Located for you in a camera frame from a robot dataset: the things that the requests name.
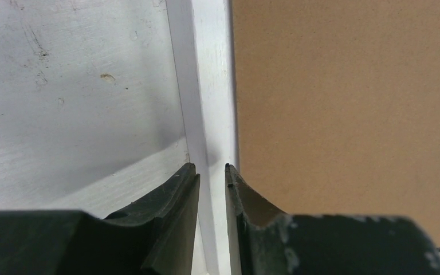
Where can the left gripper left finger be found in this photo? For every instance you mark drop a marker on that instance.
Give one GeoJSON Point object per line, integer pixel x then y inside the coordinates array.
{"type": "Point", "coordinates": [152, 235]}

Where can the white picture frame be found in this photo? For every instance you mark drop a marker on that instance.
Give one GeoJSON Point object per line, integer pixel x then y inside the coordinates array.
{"type": "Point", "coordinates": [148, 86]}

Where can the brown cardboard backing board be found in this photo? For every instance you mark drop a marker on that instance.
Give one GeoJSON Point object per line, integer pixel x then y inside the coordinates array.
{"type": "Point", "coordinates": [338, 106]}

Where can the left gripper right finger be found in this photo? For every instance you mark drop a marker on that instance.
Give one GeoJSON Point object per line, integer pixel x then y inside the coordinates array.
{"type": "Point", "coordinates": [263, 239]}

